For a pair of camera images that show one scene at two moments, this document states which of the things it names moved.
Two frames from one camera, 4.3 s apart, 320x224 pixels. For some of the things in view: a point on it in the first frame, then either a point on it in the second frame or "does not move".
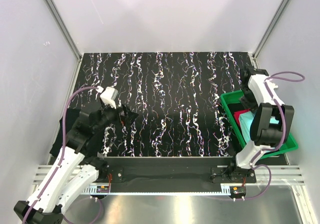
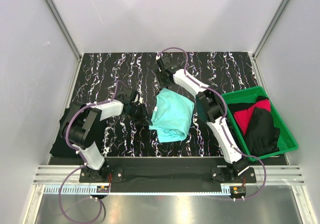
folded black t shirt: [70, 116] does not move
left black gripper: [127, 118] -> [141, 120]
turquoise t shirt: [246, 119] -> [172, 116]
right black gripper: [252, 106] -> [168, 84]
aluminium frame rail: [276, 175] does not move
